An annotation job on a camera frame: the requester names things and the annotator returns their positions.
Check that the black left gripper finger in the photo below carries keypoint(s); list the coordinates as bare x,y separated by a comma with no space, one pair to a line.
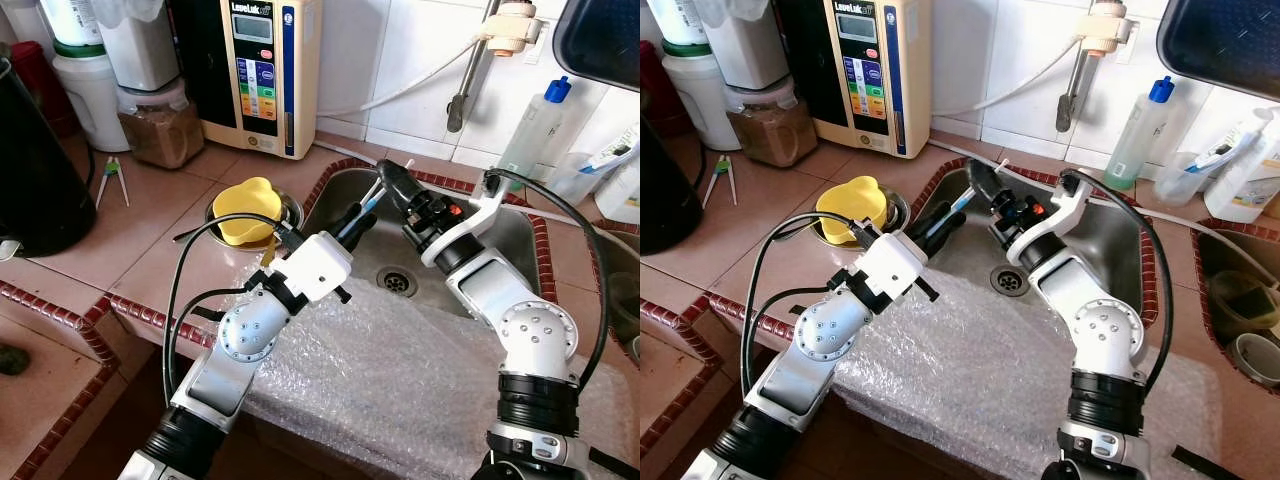
368,228
927,216
355,214
950,230

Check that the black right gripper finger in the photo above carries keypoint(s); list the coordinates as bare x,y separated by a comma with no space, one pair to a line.
394,188
997,183
982,186
410,185

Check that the yellow plastic bowl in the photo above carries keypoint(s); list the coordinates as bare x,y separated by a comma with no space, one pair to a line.
850,203
245,205

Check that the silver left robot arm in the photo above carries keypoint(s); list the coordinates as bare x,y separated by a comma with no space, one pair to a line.
825,330
245,335

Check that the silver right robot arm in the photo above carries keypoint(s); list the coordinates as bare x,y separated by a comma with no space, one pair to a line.
530,335
1105,330

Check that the stainless steel sink basin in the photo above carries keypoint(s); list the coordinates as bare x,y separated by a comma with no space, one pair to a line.
340,215
1240,250
615,255
1110,240

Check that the round sink drain strainer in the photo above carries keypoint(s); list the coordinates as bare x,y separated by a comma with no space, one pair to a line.
397,281
1010,281

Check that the clear bottle blue cap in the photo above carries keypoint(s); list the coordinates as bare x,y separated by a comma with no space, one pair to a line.
1135,140
530,140

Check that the clear plastic cup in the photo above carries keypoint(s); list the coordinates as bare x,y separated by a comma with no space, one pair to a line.
1185,185
580,185

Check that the cream water ionizer machine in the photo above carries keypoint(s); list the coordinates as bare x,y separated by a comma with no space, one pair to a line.
865,80
255,80

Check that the clear bubble wrap sheet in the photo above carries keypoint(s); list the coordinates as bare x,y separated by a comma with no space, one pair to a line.
400,380
980,380

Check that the short black tape strip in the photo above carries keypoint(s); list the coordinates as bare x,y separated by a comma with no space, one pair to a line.
205,314

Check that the plastic jar brown contents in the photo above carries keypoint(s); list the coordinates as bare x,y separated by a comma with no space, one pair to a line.
770,135
160,135

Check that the white toothpaste tube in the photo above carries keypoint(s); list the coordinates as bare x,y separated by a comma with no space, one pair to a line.
1230,150
610,155

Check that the white labelled plastic bottle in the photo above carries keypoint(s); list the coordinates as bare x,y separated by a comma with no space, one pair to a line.
1250,185
622,195

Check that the black kettle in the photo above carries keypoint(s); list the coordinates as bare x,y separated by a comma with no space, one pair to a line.
665,190
40,170

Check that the black tray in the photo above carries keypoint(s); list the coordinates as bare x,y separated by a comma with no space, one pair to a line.
1220,40
600,40

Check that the plain white filter canister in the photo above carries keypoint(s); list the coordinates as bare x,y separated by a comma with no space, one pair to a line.
145,50
750,50

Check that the white canister green band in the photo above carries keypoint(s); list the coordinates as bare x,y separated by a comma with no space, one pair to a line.
700,100
90,100

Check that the dark red container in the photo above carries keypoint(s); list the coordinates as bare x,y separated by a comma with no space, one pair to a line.
35,85
655,85

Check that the cream bowl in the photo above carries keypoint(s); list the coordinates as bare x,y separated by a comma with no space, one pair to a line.
1258,360

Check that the long black tape strip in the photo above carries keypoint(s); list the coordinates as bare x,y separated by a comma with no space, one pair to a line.
615,462
1205,463

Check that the dark green lump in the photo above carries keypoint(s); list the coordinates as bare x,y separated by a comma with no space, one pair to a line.
12,360

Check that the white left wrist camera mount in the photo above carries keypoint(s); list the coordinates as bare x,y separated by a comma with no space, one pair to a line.
895,265
315,265

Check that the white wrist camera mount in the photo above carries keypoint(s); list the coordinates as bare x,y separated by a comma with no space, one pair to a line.
495,190
895,265
315,265
1072,190

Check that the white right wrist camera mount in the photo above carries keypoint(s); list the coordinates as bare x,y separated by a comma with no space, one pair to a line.
1072,190
495,190

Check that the wall mounted steel faucet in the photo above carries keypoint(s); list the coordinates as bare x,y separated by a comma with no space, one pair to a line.
1105,30
510,30

